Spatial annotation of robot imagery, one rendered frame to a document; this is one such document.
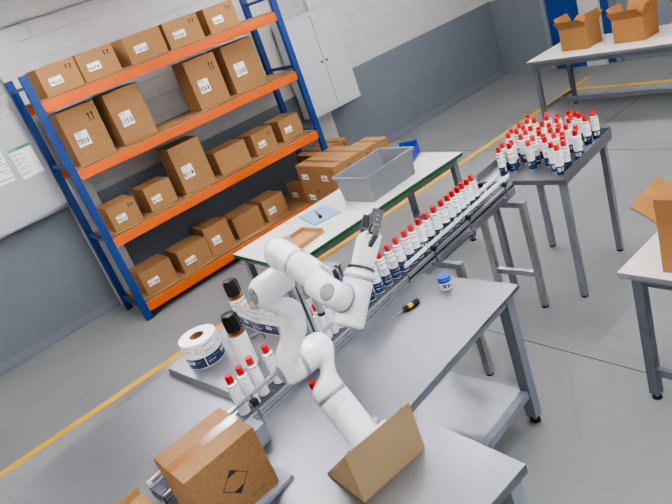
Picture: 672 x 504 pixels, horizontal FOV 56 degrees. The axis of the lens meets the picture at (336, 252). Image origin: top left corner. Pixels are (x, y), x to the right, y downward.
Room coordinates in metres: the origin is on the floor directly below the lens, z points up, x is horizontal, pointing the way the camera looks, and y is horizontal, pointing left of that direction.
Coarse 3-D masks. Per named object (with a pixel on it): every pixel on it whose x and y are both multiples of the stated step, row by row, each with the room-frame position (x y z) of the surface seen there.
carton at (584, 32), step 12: (588, 12) 6.86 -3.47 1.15; (600, 12) 7.02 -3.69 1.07; (564, 24) 6.99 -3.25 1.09; (576, 24) 6.89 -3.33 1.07; (588, 24) 6.87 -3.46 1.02; (564, 36) 7.08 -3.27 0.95; (576, 36) 6.95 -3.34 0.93; (588, 36) 6.86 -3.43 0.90; (600, 36) 6.96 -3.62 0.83; (564, 48) 7.11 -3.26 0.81; (576, 48) 6.98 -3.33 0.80; (588, 48) 6.85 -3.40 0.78
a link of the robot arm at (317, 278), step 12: (300, 252) 1.72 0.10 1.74; (288, 264) 1.70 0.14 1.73; (300, 264) 1.67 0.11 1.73; (312, 264) 1.65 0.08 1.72; (324, 264) 1.65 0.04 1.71; (300, 276) 1.65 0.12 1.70; (312, 276) 1.52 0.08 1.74; (324, 276) 1.50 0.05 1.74; (312, 288) 1.50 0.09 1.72; (324, 288) 1.46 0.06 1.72; (336, 288) 1.45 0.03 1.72; (348, 288) 1.47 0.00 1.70; (324, 300) 1.45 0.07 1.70; (336, 300) 1.43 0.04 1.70; (348, 300) 1.45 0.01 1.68
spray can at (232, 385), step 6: (228, 378) 2.31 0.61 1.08; (228, 384) 2.31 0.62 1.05; (234, 384) 2.31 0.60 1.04; (228, 390) 2.31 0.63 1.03; (234, 390) 2.30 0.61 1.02; (240, 390) 2.32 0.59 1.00; (234, 396) 2.30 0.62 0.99; (240, 396) 2.31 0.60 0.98; (234, 402) 2.31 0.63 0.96; (246, 402) 2.32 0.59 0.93; (240, 408) 2.30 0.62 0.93; (246, 408) 2.31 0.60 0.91; (240, 414) 2.31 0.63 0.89; (246, 414) 2.30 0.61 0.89
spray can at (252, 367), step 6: (246, 360) 2.40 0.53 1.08; (252, 360) 2.41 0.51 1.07; (246, 366) 2.42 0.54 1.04; (252, 366) 2.40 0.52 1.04; (258, 366) 2.41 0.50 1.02; (252, 372) 2.39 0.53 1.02; (258, 372) 2.40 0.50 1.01; (252, 378) 2.40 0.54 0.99; (258, 378) 2.39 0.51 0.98; (258, 384) 2.39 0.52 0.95; (264, 390) 2.39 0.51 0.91; (264, 396) 2.39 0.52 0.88
